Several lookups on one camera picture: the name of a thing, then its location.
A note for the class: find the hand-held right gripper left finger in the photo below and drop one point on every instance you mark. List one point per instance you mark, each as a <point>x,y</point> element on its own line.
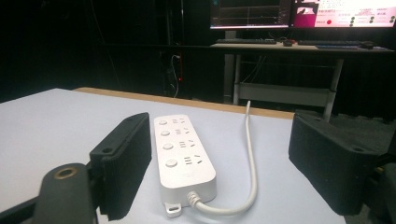
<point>124,161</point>

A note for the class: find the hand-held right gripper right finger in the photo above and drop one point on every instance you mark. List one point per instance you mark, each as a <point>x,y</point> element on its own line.
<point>327,168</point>

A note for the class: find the white power strip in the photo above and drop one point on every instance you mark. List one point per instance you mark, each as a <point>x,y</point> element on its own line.
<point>183,157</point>

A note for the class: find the desk with white metal legs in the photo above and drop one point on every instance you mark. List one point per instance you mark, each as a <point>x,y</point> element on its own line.
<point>289,90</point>

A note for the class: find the black keyboard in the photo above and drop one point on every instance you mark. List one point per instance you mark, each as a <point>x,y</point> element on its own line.
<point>330,42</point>
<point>246,41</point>

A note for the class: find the black computer mouse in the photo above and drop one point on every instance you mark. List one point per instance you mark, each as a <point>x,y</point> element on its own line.
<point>367,44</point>

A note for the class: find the small dark desk object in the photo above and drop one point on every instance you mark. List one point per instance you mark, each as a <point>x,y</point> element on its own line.
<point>287,43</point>

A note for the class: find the computer monitor with pink window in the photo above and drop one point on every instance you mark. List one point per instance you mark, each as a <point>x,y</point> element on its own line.
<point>344,13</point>

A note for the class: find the computer monitor with graphs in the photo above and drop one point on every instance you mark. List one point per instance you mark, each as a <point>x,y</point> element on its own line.
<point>250,13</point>

